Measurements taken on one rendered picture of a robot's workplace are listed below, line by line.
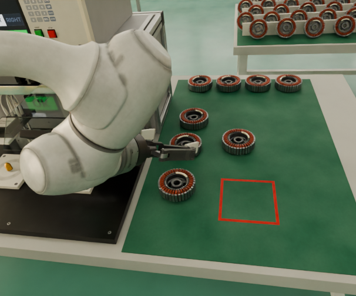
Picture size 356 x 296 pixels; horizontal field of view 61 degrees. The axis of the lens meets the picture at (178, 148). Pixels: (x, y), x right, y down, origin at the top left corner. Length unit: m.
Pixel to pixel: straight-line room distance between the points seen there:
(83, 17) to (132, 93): 0.49
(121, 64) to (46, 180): 0.20
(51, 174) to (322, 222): 0.68
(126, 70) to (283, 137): 0.81
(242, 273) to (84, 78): 0.57
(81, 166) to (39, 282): 1.37
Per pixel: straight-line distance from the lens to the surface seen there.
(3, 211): 1.04
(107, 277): 1.68
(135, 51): 0.40
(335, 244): 0.86
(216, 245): 0.80
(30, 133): 0.74
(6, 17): 0.99
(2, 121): 1.14
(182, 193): 0.87
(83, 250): 0.86
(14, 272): 1.91
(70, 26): 0.90
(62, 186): 0.48
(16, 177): 1.11
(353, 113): 1.33
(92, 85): 0.40
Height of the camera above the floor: 1.43
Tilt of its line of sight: 39 degrees down
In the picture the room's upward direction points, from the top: 6 degrees counter-clockwise
